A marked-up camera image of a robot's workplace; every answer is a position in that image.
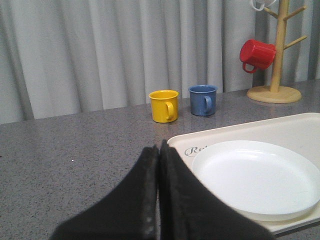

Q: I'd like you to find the wooden mug tree stand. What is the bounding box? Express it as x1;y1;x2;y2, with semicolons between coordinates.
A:
246;0;307;104

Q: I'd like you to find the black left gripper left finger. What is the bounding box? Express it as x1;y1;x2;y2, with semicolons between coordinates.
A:
50;146;159;240

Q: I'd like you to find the beige rabbit serving tray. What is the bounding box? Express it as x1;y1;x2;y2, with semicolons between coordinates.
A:
168;113;320;234

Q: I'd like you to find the blue enamel mug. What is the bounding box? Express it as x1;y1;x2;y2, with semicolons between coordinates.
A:
188;84;218;117

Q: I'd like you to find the grey pleated curtain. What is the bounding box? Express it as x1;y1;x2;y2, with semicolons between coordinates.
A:
0;0;320;125

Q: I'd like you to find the white mug on stand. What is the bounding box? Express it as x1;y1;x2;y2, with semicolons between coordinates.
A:
249;0;277;12

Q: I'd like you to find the yellow enamel mug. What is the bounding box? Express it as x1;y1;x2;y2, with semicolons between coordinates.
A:
149;89;179;123

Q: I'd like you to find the white round plate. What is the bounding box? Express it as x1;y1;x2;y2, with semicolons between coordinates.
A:
191;140;320;222

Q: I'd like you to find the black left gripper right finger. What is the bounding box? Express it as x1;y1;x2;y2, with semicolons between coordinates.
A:
159;140;275;240

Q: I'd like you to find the red enamel mug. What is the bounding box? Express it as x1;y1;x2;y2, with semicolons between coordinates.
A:
239;39;276;74

